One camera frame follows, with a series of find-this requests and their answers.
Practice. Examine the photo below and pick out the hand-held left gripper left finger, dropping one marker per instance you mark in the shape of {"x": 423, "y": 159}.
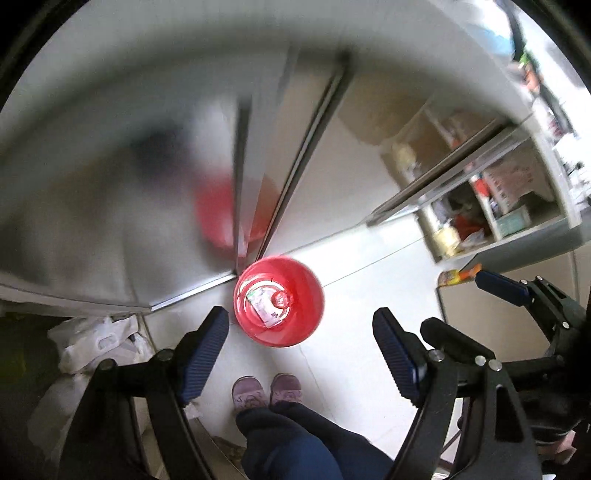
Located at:
{"x": 203, "y": 362}

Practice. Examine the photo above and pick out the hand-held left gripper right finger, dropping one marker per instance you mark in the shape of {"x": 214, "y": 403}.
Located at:
{"x": 397, "y": 362}

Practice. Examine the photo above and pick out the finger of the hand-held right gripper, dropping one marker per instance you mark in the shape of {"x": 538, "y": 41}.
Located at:
{"x": 501, "y": 286}
{"x": 452, "y": 337}

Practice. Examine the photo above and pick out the red plastic bin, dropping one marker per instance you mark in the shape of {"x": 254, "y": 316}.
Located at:
{"x": 302, "y": 323}

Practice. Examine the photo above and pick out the yellow orange snack packet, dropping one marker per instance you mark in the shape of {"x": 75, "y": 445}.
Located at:
{"x": 455, "y": 276}

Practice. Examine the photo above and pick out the person's left purple shoe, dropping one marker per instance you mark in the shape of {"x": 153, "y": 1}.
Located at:
{"x": 249, "y": 394}

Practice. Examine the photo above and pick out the person's purple shoe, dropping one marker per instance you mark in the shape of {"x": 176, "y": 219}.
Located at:
{"x": 286, "y": 387}
{"x": 249, "y": 394}

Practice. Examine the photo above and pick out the green box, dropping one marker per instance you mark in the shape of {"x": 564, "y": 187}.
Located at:
{"x": 510, "y": 222}

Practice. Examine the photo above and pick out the red bag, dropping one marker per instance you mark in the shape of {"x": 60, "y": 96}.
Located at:
{"x": 468, "y": 225}

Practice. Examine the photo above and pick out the person's right purple shoe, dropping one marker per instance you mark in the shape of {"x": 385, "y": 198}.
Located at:
{"x": 286, "y": 387}

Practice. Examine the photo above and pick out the clear bottle with red cap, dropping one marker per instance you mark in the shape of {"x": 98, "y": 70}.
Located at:
{"x": 272, "y": 304}

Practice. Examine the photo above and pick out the red and white carton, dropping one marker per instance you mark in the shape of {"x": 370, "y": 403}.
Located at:
{"x": 508, "y": 180}

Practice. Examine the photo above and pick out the white plastic bag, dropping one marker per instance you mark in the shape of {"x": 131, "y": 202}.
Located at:
{"x": 97, "y": 341}

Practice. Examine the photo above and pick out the open cabinet door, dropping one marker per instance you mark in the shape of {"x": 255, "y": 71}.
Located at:
{"x": 443, "y": 175}

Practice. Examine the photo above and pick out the person's navy trousers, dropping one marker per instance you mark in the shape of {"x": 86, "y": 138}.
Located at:
{"x": 300, "y": 443}

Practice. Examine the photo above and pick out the stainless steel cabinet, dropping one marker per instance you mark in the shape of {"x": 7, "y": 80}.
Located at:
{"x": 115, "y": 184}

